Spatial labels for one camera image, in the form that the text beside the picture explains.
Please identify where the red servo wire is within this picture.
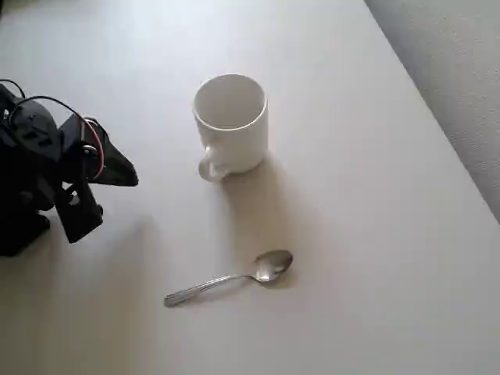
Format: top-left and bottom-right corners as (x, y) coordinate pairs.
(79, 116), (107, 180)

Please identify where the metal spoon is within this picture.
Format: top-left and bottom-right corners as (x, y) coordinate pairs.
(163, 249), (295, 309)

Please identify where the white ceramic mug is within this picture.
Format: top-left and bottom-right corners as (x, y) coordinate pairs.
(191, 73), (269, 182)

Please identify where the black cable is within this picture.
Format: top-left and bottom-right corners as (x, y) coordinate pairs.
(0, 79), (85, 119)

